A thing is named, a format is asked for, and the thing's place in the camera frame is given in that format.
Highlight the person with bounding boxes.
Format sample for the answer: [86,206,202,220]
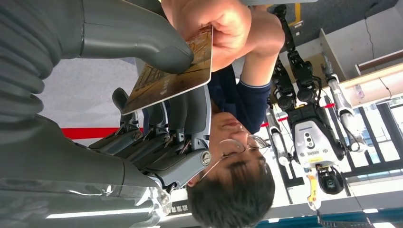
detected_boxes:
[160,0,286,228]

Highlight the red barrier strip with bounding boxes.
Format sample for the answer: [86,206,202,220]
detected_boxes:
[60,102,336,141]

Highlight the yellow floor tape square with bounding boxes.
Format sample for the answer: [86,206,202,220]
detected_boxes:
[288,2,304,28]

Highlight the thin-rimmed eyeglasses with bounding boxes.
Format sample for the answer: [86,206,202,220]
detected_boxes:
[197,134,272,184]

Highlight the black and silver humanoid robot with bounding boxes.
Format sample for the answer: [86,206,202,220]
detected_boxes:
[265,4,370,196]

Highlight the yellow handheld tool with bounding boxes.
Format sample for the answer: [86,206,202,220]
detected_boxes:
[306,171,322,211]

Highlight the thin black hanging wire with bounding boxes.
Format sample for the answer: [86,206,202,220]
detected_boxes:
[364,2,393,99]

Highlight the black window frame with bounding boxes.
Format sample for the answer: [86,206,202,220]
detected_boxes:
[324,102,403,179]

